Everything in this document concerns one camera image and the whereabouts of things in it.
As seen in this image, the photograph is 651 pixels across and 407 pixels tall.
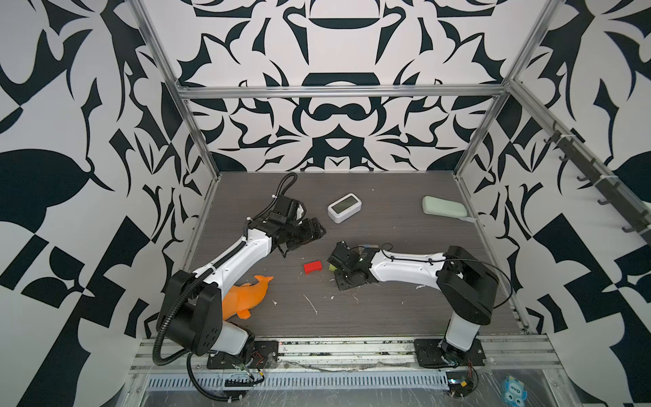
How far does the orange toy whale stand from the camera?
791mm

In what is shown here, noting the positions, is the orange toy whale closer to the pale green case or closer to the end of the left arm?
the end of the left arm

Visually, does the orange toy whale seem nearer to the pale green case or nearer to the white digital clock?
the white digital clock

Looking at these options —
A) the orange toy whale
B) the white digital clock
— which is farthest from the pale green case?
the orange toy whale

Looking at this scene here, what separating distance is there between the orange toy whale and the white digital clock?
34 cm

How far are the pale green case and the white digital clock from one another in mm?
A: 284

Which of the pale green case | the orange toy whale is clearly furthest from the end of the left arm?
the pale green case

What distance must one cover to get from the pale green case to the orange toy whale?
694mm

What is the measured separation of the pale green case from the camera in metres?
1.07

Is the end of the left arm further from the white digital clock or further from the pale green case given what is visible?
the pale green case

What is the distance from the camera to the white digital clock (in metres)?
1.04
